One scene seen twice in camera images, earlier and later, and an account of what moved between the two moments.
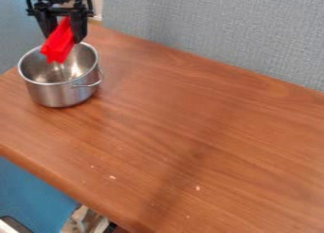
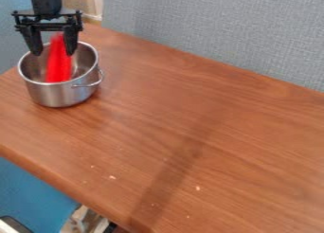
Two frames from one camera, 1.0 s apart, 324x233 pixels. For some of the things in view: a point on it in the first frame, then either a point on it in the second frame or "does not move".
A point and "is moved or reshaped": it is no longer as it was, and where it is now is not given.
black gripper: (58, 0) to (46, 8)
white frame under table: (86, 221) does not move
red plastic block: (58, 45) is moved or reshaped
